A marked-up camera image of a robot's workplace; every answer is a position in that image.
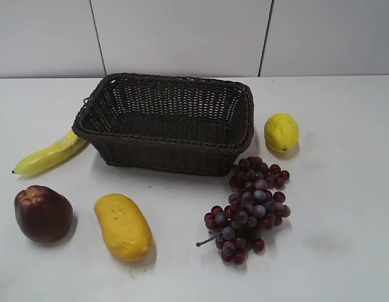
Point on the red apple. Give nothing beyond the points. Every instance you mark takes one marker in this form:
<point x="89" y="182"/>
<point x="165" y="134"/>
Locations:
<point x="43" y="215"/>

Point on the dark brown woven basket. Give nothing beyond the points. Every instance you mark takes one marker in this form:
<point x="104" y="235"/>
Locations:
<point x="182" y="125"/>

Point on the purple grape bunch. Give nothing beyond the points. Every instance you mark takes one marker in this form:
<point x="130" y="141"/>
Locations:
<point x="256" y="205"/>

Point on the yellow lemon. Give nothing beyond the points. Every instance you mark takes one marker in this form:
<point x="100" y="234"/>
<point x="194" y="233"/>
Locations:
<point x="281" y="133"/>

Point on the yellow mango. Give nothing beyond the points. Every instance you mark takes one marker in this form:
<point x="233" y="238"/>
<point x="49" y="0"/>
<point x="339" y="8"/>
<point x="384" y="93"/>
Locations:
<point x="125" y="230"/>

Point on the yellow banana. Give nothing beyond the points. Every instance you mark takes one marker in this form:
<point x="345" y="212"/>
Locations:
<point x="49" y="157"/>

